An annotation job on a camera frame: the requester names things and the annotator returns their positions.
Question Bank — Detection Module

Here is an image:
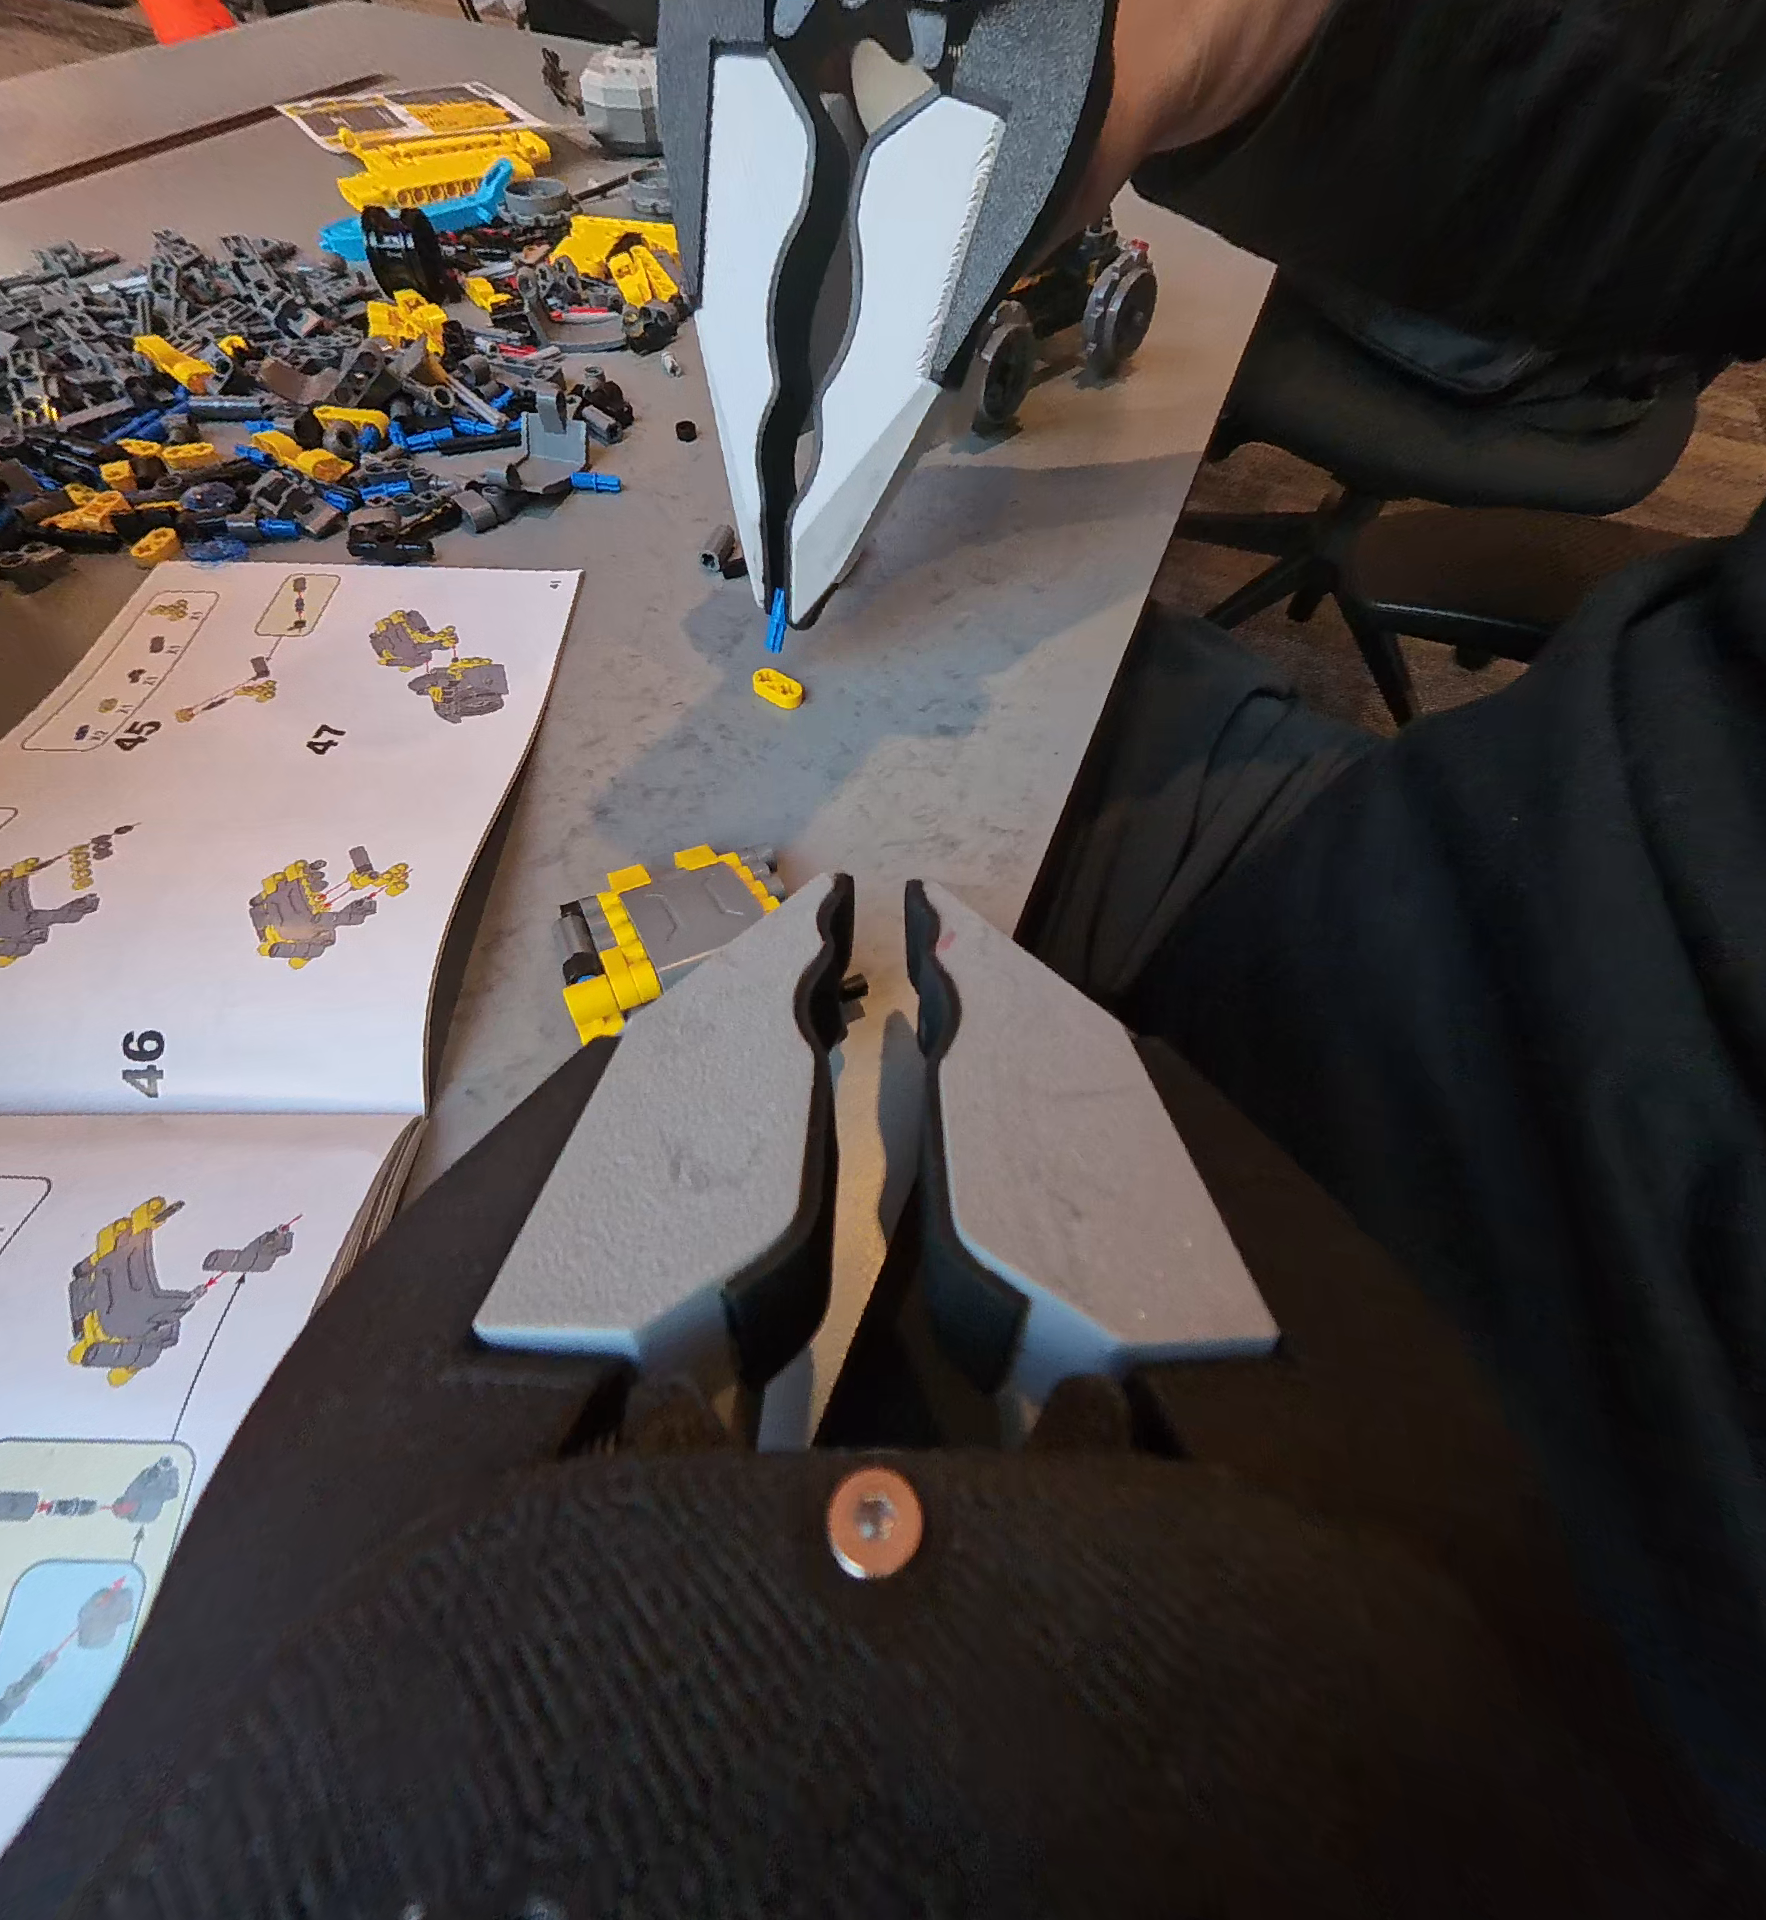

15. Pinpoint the pile of toy parts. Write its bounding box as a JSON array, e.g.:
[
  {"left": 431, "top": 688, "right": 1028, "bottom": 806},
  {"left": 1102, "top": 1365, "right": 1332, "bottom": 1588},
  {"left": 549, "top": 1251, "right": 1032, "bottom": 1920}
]
[{"left": 0, "top": 127, "right": 706, "bottom": 591}]

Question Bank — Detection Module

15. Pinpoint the open instruction booklet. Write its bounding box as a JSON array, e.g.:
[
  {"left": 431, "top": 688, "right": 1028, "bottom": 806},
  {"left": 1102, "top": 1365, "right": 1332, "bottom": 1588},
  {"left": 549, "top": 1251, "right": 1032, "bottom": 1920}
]
[{"left": 0, "top": 561, "right": 585, "bottom": 1920}]

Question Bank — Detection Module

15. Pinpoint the yellow black toy vehicle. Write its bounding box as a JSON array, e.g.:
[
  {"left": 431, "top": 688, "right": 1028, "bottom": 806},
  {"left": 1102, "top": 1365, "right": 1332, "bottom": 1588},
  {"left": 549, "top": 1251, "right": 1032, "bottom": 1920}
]
[{"left": 965, "top": 226, "right": 1161, "bottom": 426}]

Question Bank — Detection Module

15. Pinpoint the light blue toy tool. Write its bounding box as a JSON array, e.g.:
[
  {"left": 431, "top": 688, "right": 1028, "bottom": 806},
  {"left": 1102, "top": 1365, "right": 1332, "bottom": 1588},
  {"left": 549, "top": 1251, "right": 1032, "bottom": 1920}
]
[{"left": 318, "top": 156, "right": 517, "bottom": 264}]

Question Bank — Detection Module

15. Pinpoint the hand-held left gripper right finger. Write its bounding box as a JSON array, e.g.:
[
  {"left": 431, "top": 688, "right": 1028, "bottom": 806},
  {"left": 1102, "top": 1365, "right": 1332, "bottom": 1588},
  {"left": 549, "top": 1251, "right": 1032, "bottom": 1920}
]
[{"left": 906, "top": 876, "right": 1281, "bottom": 1446}]

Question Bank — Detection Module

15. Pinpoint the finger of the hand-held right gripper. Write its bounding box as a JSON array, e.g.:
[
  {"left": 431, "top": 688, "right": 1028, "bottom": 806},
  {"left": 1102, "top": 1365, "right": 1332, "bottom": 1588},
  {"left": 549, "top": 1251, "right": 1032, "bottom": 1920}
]
[
  {"left": 789, "top": 99, "right": 1007, "bottom": 629},
  {"left": 704, "top": 55, "right": 855, "bottom": 617}
]

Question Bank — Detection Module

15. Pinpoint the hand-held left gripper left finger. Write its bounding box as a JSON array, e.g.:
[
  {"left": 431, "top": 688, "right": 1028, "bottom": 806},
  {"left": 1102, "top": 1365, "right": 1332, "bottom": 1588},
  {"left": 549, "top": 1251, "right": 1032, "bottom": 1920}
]
[{"left": 469, "top": 873, "right": 859, "bottom": 1377}]

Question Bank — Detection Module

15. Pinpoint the person's right hand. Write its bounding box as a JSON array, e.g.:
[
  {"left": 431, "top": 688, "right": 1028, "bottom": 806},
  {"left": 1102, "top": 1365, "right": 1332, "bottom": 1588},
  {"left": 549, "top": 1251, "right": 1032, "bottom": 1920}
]
[{"left": 1108, "top": 0, "right": 1343, "bottom": 160}]

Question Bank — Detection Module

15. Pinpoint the person's right forearm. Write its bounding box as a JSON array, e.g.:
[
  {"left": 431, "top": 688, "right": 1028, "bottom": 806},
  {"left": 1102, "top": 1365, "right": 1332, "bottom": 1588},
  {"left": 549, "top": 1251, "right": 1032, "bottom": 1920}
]
[{"left": 1130, "top": 0, "right": 1766, "bottom": 400}]

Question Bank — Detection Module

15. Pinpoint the grey toy battery box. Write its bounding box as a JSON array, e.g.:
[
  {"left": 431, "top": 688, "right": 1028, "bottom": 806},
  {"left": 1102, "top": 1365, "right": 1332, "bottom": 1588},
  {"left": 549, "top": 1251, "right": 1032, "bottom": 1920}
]
[{"left": 580, "top": 44, "right": 668, "bottom": 160}]

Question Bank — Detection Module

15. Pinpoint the yellow grey toy brick assembly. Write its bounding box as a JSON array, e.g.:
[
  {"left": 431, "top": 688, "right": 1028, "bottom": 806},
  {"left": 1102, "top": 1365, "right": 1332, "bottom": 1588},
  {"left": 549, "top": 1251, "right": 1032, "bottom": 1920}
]
[{"left": 559, "top": 844, "right": 875, "bottom": 1047}]

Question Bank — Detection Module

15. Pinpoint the yellow sticker sheet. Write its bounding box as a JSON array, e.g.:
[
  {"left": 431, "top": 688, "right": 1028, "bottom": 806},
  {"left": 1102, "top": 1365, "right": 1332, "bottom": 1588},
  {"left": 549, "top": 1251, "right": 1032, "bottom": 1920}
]
[{"left": 275, "top": 81, "right": 548, "bottom": 153}]

